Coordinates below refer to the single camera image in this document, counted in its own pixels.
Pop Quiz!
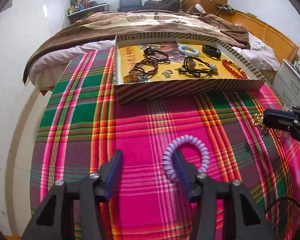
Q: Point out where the black television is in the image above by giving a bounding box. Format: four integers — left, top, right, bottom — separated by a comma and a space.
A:
119, 0, 142, 12

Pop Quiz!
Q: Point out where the power strip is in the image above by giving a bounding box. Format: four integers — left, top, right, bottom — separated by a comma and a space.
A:
217, 4, 237, 12

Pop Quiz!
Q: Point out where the gold bead bracelet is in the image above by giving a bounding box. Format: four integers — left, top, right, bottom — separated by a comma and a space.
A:
252, 113, 265, 128

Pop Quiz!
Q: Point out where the plaid tablecloth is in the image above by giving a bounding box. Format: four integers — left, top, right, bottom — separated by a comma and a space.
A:
30, 47, 300, 240

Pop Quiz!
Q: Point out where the bed with brown blanket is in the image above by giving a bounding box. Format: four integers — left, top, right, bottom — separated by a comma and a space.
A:
22, 11, 251, 84

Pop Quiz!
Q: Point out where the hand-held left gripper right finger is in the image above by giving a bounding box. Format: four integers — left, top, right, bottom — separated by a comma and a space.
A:
174, 149, 278, 240

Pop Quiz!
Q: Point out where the cluster of bottles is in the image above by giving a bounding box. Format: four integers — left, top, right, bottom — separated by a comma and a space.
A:
68, 0, 90, 14

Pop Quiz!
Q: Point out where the grey drawer cabinet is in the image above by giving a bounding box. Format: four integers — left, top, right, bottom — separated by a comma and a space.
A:
272, 59, 300, 110

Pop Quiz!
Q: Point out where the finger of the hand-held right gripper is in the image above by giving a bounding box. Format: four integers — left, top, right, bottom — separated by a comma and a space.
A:
266, 109, 297, 117
263, 114, 297, 132

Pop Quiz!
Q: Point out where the red bead bracelet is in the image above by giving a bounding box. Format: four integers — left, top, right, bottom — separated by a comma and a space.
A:
221, 59, 248, 80

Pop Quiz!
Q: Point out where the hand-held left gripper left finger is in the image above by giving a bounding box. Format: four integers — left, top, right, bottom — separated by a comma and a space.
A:
21, 149, 123, 240

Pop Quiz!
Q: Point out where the purple spiral hair tie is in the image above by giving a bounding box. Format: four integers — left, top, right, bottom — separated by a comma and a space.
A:
162, 135, 210, 183

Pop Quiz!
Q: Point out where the black hair tie beige bead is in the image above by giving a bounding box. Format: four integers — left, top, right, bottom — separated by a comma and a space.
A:
179, 56, 208, 78

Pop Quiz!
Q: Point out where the black hair tie grey bead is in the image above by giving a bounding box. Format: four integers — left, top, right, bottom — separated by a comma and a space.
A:
195, 60, 219, 77

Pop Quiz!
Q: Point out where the dark bag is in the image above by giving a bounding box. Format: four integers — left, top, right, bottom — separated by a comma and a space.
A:
143, 0, 182, 12

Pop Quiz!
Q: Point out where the white floral pillow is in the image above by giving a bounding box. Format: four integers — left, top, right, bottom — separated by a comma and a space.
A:
247, 31, 268, 53

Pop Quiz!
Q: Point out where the black wristband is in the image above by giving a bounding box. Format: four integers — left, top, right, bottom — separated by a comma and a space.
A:
202, 44, 222, 60

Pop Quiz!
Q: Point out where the striped cardboard box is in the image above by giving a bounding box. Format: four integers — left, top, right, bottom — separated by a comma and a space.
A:
114, 32, 266, 105

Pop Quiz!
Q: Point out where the wooden bed headboard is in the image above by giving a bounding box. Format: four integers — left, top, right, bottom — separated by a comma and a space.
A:
219, 10, 299, 67

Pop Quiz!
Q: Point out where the light blue spiral hair tie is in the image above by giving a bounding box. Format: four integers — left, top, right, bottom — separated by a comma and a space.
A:
177, 44, 200, 56

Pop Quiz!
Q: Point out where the black cable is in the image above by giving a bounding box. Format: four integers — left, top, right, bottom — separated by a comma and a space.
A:
264, 197, 300, 222

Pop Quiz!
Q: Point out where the dark bead bracelet amber pendant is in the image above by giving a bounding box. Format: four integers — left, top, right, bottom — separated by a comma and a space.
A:
124, 59, 158, 84

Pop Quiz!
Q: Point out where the dresser table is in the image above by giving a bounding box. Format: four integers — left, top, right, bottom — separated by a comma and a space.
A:
67, 3, 110, 25

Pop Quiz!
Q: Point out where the black hair tie green bead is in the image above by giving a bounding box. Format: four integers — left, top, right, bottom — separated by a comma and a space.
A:
143, 45, 171, 64

